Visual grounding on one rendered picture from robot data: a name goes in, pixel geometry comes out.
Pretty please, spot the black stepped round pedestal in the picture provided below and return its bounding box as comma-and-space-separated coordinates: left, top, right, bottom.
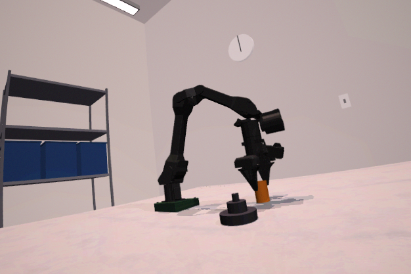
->
219, 193, 258, 226

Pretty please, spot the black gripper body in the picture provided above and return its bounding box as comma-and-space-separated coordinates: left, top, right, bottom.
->
234, 136, 276, 168

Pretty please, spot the orange knob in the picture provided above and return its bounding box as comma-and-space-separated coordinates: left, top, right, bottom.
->
255, 181, 270, 203

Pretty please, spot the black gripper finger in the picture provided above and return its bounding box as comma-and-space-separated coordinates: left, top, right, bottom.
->
257, 162, 274, 185
238, 166, 260, 191

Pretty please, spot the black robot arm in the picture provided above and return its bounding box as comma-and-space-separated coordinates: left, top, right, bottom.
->
158, 85, 285, 202

